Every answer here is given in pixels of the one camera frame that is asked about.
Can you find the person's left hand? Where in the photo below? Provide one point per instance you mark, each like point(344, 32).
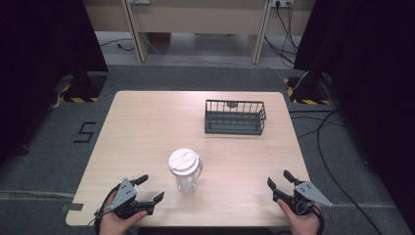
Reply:
point(114, 223)

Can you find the beige desk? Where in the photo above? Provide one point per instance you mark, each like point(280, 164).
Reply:
point(199, 16)

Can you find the grey tape patch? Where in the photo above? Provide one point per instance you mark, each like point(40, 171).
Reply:
point(73, 207)

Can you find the person's right hand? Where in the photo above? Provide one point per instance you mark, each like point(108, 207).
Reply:
point(301, 223)

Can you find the white power strip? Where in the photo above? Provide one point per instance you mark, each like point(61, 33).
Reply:
point(139, 1)

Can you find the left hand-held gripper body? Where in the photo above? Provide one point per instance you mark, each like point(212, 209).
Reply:
point(125, 195)

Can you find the black stand base striped edge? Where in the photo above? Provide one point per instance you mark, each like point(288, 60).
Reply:
point(308, 89)
point(83, 88)

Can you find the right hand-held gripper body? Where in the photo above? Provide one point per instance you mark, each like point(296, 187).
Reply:
point(308, 193)

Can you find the white wall socket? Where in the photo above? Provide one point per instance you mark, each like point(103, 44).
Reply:
point(282, 2)

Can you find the clear cup with white lid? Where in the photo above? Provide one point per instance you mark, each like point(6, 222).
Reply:
point(185, 169)

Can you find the black curtain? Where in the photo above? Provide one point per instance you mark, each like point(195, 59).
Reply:
point(375, 81)
point(36, 65)

